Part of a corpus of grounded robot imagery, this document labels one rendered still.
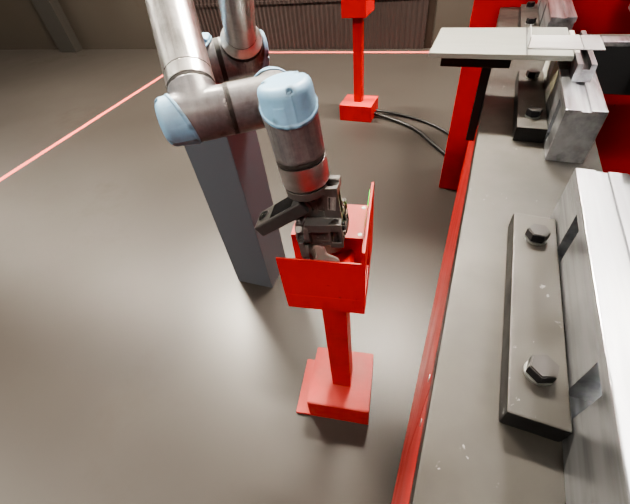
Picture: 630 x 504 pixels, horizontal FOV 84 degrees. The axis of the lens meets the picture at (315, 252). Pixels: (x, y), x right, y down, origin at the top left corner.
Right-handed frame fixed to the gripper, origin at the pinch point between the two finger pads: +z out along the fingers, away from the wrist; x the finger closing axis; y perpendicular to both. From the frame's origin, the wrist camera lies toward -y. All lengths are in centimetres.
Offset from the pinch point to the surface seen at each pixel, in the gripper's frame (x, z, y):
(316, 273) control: -4.9, -3.4, 1.6
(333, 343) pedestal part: 2.1, 34.4, -1.9
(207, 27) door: 409, 31, -222
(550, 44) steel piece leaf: 40, -22, 44
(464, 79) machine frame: 130, 18, 41
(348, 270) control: -4.9, -4.5, 7.6
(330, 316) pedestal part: 2.1, 21.2, -0.7
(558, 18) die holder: 72, -18, 55
